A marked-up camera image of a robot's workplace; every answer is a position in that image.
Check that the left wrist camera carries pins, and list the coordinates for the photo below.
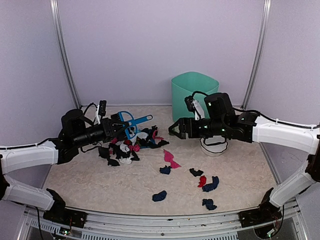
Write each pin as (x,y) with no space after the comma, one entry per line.
(101,110)

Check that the white fluted bowl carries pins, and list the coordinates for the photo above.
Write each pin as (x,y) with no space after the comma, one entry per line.
(213,146)

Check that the navy scrap front centre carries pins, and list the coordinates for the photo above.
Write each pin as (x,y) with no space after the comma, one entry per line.
(158,197)

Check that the blue hand brush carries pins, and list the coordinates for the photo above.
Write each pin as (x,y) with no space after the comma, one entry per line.
(133,122)

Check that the left aluminium frame post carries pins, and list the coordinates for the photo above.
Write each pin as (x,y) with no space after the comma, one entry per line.
(54,6)

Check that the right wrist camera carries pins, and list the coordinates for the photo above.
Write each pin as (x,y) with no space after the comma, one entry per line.
(195,107)

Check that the black scrap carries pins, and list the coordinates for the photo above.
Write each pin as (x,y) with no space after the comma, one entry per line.
(112,162)
(196,173)

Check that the right aluminium frame post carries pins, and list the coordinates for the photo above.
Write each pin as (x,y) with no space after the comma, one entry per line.
(258,53)

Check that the aluminium frame post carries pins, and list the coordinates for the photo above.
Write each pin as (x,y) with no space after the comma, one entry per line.
(258,53)
(54,6)

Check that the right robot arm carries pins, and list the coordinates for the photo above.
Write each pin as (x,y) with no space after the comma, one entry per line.
(252,126)

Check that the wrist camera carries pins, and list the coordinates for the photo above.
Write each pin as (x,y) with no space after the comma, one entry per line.
(101,110)
(195,107)

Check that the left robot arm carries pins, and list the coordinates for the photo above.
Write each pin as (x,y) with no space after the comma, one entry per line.
(77,132)

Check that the red paper scrap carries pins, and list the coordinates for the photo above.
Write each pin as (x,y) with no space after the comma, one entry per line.
(202,181)

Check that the teal plastic waste bin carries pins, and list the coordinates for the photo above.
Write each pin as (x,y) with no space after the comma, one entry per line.
(193,84)

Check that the navy scrap front right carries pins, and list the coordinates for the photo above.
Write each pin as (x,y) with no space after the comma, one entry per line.
(209,204)

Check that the front aluminium rail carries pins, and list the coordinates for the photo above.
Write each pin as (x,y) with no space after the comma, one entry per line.
(213,226)

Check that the blue dustpan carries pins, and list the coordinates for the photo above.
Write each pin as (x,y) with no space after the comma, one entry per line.
(146,138)

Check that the black scrap right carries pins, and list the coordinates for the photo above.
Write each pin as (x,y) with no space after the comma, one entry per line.
(196,173)

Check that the white scrap front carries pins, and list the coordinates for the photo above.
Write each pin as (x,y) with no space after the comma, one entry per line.
(125,161)

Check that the black scrap left front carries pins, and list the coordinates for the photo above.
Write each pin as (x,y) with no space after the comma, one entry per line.
(112,162)

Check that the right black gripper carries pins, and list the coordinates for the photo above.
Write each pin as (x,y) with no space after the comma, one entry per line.
(191,133)

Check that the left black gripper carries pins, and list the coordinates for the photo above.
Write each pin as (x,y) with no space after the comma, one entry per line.
(108,129)

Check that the navy curved scrap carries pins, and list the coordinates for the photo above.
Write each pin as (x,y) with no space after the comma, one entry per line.
(211,186)

